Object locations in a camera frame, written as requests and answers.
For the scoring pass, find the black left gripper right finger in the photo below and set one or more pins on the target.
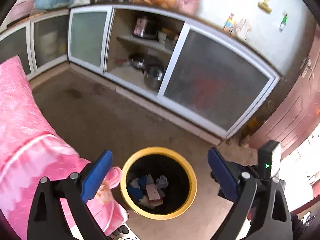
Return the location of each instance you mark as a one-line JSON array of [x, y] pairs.
[[268, 213]]

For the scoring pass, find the steel pot in cabinet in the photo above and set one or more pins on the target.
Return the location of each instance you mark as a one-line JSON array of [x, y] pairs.
[[153, 77]]

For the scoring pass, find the blue glove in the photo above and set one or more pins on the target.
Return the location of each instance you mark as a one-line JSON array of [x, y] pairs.
[[136, 188]]

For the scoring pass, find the red wooden door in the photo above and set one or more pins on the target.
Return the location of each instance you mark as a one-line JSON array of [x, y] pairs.
[[298, 115]]

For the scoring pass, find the yellow wall brush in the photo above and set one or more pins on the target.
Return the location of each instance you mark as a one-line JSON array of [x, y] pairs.
[[264, 6]]

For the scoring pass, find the pink floral tablecloth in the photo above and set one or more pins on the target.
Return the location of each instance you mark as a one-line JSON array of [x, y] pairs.
[[31, 150]]

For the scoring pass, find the yellow trash bin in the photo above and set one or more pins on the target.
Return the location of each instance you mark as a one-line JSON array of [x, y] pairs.
[[171, 185]]

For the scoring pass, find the pink rice cooker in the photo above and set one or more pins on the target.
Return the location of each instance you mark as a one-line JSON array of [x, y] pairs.
[[20, 9]]

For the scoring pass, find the white kitchen cabinet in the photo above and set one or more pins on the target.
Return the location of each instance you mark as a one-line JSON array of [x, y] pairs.
[[211, 79]]

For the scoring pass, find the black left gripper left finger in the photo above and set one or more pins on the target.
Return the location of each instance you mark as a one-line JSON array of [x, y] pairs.
[[46, 218]]

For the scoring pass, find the blue plastic basin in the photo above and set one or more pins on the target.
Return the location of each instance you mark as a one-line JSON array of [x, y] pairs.
[[52, 4]]

